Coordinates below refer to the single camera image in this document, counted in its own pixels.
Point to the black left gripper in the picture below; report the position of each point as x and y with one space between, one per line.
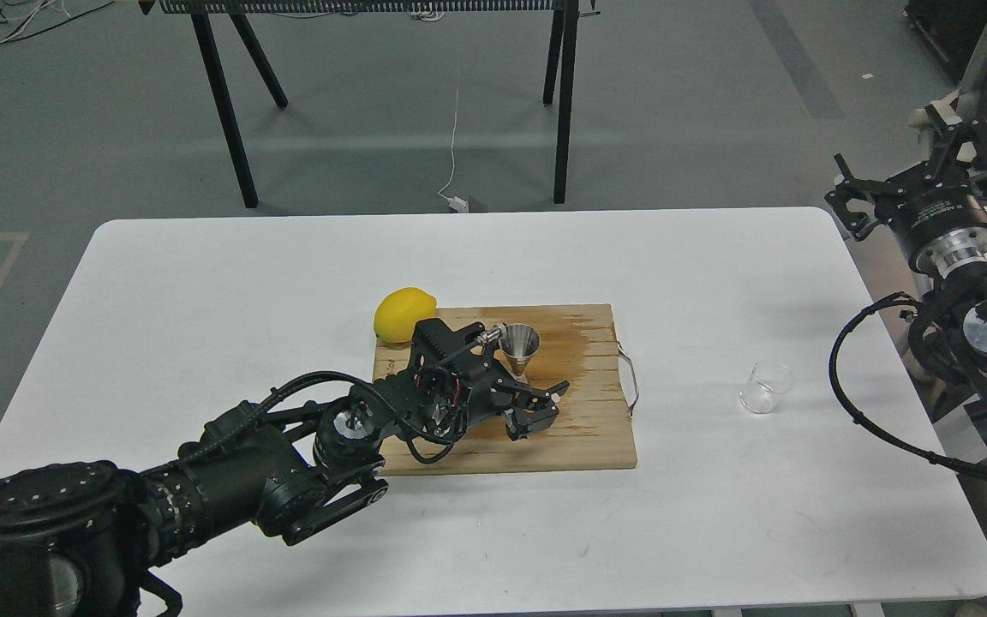
430 396

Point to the small clear glass cup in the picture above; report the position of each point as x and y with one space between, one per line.
765 387

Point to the steel double jigger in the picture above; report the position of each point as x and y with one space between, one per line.
519 343

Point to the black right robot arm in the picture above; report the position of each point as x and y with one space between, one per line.
947 335

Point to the yellow lemon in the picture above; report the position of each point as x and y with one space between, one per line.
396 317

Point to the black metal table frame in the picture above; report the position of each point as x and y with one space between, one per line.
558 82

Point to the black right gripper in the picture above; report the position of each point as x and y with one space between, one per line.
943 228

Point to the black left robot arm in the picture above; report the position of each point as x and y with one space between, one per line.
83 539

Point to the wooden cutting board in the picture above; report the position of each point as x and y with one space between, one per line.
593 431

